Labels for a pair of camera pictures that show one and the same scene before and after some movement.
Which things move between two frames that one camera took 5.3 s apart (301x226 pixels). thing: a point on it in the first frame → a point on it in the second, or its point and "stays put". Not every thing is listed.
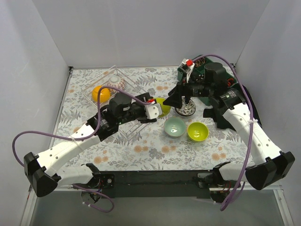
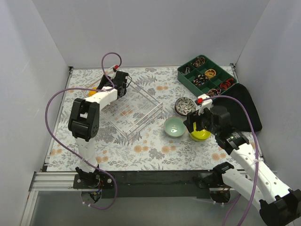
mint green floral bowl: (174, 127) stays put
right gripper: (182, 92) → (192, 121)
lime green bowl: (165, 109) → (199, 135)
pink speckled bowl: (186, 109) stays put
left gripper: (143, 113) → (106, 81)
